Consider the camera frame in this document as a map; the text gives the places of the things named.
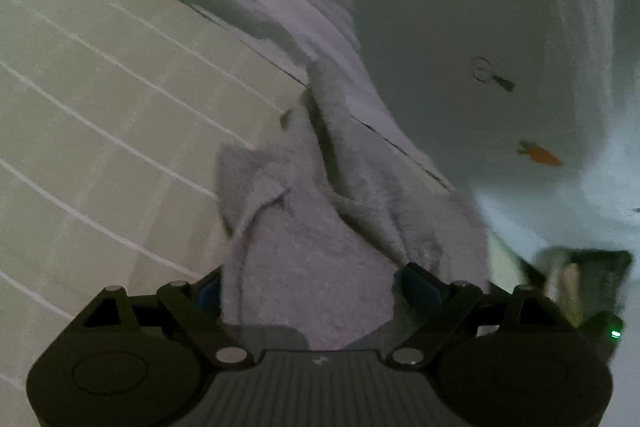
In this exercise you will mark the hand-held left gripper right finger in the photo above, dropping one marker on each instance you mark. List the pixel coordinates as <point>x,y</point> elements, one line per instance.
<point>424,285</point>

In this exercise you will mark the grey hoodie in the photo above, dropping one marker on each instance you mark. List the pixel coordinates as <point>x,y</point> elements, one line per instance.
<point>325,247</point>

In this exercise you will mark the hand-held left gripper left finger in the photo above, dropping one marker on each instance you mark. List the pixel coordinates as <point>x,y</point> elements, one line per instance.
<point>207,296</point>

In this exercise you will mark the light blue carrot print quilt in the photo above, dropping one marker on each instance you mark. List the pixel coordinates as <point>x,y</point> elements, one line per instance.
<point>450,32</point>

